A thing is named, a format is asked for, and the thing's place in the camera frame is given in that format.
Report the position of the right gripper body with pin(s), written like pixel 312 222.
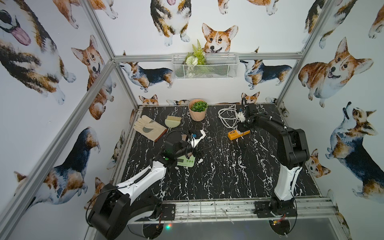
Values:
pixel 243 126

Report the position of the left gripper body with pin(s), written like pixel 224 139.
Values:
pixel 186 149

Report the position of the orange power strip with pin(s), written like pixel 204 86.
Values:
pixel 233 136

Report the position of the green electronic scale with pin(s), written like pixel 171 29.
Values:
pixel 184 162

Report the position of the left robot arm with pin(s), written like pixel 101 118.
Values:
pixel 116 207

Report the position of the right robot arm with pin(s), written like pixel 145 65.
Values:
pixel 292 153

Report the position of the green hand brush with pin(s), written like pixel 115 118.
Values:
pixel 172 121

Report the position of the beige work glove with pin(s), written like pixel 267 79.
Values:
pixel 149 128

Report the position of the pink pot with green plant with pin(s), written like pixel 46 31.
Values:
pixel 198 109

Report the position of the artificial fern with flower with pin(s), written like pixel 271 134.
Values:
pixel 197 57

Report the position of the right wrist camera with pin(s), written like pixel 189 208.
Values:
pixel 241 117

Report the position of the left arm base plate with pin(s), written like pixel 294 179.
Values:
pixel 162 212

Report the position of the white wire wall basket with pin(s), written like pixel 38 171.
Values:
pixel 214 66

